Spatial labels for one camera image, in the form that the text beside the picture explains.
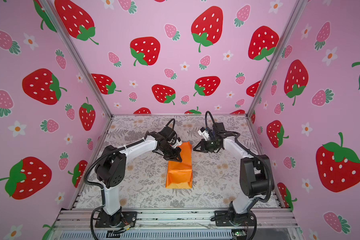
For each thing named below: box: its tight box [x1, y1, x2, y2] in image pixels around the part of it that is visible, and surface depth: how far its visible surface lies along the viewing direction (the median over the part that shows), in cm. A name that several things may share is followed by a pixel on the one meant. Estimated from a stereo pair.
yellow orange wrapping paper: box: [165, 141, 193, 189], surface depth 86 cm
